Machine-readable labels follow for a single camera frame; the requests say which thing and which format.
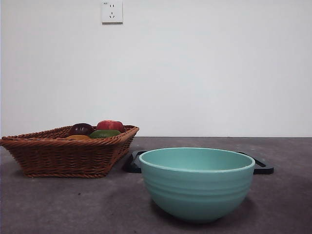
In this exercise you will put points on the white wall socket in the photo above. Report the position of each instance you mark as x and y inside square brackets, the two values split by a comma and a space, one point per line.
[112, 12]

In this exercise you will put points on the orange-brown round fruit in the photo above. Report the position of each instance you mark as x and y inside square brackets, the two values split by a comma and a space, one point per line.
[78, 137]

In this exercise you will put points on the brown wicker basket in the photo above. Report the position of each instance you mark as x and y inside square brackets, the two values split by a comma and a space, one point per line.
[61, 158]

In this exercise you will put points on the green avocado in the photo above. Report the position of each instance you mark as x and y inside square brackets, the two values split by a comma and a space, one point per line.
[104, 133]

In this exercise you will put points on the red apple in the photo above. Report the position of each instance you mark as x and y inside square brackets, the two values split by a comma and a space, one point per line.
[110, 125]

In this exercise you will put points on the dark purple round fruit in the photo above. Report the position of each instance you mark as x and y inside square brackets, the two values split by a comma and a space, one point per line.
[81, 128]

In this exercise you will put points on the dark rectangular tray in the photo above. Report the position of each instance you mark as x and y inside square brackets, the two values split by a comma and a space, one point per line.
[133, 163]

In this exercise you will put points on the teal ribbed bowl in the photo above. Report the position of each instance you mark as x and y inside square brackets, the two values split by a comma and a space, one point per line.
[197, 190]

